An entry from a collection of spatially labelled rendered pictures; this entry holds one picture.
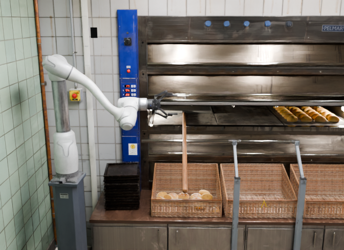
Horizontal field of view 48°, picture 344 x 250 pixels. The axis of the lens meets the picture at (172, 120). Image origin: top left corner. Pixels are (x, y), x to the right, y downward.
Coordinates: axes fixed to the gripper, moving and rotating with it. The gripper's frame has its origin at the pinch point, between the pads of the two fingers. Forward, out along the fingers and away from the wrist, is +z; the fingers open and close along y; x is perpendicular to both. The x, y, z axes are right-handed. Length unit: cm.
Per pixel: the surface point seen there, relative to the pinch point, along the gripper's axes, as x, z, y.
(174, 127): -55, -3, 33
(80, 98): -47, -81, 5
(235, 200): 5, 44, 71
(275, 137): -58, 86, 42
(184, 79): -57, 6, -9
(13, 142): 11, -115, 26
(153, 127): -55, -20, 32
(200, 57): -54, 19, -28
